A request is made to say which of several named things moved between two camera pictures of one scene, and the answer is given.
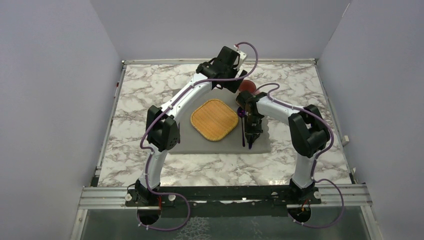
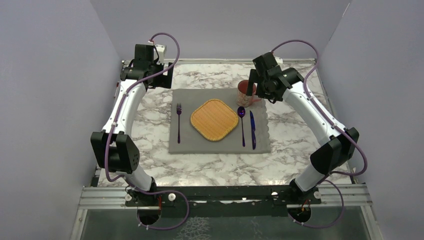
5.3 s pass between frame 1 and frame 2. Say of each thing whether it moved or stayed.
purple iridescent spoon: stayed
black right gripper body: moved
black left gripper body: moved
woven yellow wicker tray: stayed
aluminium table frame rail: stayed
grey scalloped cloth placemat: stayed
